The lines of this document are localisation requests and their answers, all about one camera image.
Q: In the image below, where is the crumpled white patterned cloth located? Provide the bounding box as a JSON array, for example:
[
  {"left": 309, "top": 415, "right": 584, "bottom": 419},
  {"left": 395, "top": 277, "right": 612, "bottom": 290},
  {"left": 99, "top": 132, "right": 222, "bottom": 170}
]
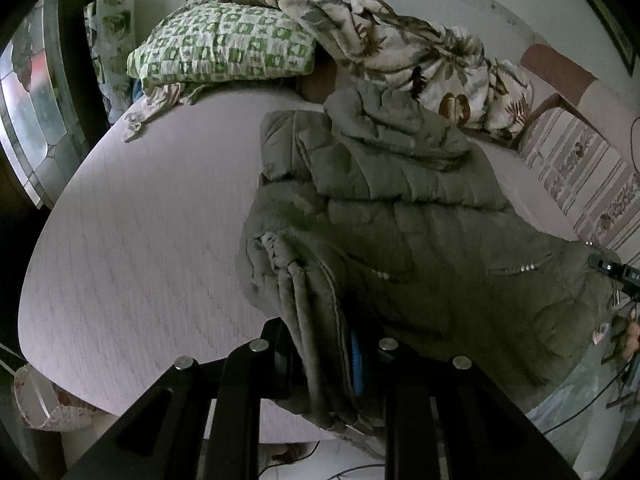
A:
[{"left": 122, "top": 82, "right": 206, "bottom": 143}]

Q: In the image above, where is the dark picture frame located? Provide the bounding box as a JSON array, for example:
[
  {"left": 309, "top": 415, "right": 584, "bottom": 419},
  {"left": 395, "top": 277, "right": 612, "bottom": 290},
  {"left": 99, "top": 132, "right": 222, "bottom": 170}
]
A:
[{"left": 550, "top": 0, "right": 638, "bottom": 76}]

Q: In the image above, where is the cream floral leaf blanket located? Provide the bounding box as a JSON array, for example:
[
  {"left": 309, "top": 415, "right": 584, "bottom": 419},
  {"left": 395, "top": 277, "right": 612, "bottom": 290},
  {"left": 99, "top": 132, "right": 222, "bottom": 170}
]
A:
[{"left": 260, "top": 0, "right": 533, "bottom": 141}]

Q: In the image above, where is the brown headboard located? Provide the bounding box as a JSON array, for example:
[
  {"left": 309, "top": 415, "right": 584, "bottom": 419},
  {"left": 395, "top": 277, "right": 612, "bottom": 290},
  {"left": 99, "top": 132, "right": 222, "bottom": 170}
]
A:
[{"left": 520, "top": 44, "right": 598, "bottom": 123}]

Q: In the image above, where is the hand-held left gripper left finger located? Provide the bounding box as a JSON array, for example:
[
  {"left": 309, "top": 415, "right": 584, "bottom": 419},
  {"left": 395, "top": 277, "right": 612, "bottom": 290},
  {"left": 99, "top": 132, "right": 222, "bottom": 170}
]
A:
[{"left": 62, "top": 317, "right": 307, "bottom": 480}]

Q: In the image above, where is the stained glass window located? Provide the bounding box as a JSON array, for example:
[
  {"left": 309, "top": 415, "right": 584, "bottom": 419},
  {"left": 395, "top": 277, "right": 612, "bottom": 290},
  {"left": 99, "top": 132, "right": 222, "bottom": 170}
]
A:
[{"left": 0, "top": 0, "right": 93, "bottom": 211}]

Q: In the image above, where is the patterned plastic bag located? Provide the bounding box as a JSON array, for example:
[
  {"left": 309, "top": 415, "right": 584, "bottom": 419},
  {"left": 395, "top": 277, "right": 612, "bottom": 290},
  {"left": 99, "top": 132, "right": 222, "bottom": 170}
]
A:
[{"left": 12, "top": 365, "right": 98, "bottom": 433}]

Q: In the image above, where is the green and white checkered pillow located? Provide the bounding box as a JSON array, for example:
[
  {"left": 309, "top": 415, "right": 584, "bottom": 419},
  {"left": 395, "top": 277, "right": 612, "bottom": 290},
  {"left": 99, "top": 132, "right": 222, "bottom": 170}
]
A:
[{"left": 126, "top": 0, "right": 318, "bottom": 92}]

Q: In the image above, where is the striped floral cushion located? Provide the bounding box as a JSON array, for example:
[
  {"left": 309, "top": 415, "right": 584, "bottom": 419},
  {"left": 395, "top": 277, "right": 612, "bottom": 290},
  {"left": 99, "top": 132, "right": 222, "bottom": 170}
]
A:
[{"left": 520, "top": 105, "right": 640, "bottom": 261}]

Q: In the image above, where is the black cable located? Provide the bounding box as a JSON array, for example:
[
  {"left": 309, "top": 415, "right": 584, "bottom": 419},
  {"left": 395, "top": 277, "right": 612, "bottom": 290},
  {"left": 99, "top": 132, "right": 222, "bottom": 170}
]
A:
[{"left": 542, "top": 360, "right": 632, "bottom": 435}]

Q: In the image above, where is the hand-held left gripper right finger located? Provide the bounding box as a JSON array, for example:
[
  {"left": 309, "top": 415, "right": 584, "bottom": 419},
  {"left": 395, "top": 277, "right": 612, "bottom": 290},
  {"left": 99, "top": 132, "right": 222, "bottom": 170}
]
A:
[{"left": 349, "top": 305, "right": 581, "bottom": 480}]

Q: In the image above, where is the olive green puffer jacket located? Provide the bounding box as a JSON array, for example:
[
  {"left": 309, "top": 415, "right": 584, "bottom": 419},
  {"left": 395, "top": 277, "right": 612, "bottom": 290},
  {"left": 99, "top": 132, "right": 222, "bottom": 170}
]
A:
[{"left": 237, "top": 80, "right": 621, "bottom": 433}]

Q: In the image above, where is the floral curtain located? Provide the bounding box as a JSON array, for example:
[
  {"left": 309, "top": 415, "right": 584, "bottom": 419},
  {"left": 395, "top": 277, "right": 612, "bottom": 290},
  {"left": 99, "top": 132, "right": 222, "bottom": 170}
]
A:
[{"left": 82, "top": 0, "right": 136, "bottom": 123}]

